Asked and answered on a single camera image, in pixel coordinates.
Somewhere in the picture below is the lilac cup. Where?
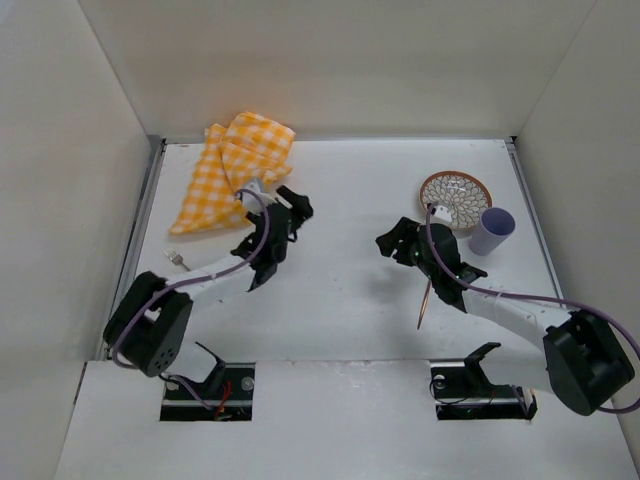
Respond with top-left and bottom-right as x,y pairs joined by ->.
469,207 -> 516,256

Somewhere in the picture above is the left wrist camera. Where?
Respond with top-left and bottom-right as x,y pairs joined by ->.
238,177 -> 276,206

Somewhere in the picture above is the yellow checkered cloth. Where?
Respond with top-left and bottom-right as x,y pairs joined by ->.
169,112 -> 295,236

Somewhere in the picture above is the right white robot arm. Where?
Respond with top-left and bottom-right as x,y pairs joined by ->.
375,217 -> 635,416

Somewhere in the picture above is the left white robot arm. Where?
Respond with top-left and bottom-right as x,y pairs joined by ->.
103,178 -> 314,383

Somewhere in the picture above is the floral patterned plate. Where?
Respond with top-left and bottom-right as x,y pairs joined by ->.
419,170 -> 493,231

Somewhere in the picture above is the copper spoon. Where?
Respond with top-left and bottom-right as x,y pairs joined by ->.
416,279 -> 432,331

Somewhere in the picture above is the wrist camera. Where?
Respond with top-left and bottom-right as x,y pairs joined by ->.
238,177 -> 276,206
430,204 -> 453,226

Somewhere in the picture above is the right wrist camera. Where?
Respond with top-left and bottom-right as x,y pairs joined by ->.
430,204 -> 453,226

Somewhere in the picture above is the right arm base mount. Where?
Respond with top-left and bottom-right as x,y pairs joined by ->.
428,342 -> 538,421

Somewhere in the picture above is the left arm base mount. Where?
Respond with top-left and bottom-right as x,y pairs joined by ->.
160,342 -> 256,422

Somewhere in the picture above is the aluminium rail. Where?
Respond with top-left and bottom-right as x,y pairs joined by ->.
101,135 -> 167,330
505,137 -> 563,298

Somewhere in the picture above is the silver copper fork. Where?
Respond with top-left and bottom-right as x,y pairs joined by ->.
164,249 -> 190,271

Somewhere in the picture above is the left aluminium rail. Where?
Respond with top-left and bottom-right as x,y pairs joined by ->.
101,135 -> 167,330

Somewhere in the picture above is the right aluminium rail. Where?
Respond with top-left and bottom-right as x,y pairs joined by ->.
505,137 -> 563,298

